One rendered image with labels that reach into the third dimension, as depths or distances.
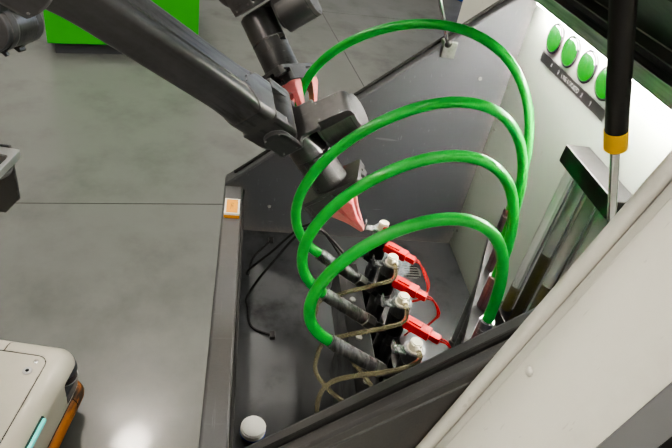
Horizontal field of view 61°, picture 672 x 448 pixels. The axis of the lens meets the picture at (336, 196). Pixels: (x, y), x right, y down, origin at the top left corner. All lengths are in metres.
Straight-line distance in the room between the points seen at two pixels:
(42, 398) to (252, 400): 0.84
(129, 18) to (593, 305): 0.49
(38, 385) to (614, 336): 1.50
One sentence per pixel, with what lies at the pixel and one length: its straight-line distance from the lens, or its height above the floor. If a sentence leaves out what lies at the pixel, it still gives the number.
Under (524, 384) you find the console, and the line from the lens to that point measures 0.56.
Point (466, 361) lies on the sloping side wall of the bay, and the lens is 0.63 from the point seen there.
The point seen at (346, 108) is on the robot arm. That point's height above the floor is 1.31.
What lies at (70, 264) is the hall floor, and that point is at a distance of 2.47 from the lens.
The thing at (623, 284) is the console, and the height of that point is 1.38.
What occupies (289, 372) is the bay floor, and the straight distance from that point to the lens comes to 1.04.
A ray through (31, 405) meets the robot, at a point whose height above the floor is 0.28.
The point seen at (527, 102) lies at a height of 1.34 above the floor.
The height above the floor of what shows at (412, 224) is 1.30.
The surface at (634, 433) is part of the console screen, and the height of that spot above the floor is 1.33.
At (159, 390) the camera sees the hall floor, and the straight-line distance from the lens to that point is 2.03.
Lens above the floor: 1.65
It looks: 34 degrees down
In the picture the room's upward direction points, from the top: 12 degrees clockwise
